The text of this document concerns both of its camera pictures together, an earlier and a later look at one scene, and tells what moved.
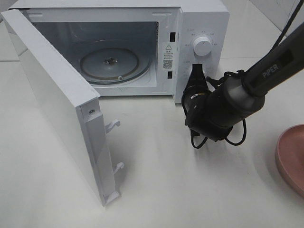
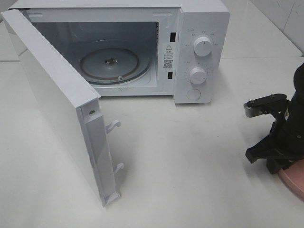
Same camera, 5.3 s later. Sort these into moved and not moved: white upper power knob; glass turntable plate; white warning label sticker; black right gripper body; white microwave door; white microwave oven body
Moved: black right gripper body
Not moved: white microwave oven body; glass turntable plate; white warning label sticker; white microwave door; white upper power knob
